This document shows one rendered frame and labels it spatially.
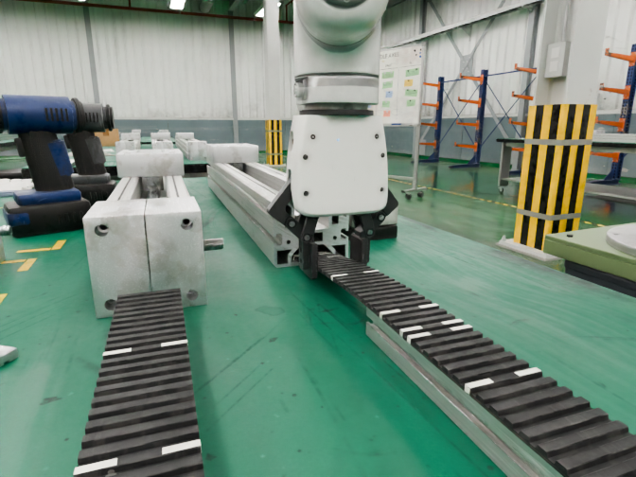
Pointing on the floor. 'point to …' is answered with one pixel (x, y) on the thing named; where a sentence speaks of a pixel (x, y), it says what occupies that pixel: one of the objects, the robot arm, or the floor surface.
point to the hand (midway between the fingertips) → (334, 256)
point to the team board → (402, 96)
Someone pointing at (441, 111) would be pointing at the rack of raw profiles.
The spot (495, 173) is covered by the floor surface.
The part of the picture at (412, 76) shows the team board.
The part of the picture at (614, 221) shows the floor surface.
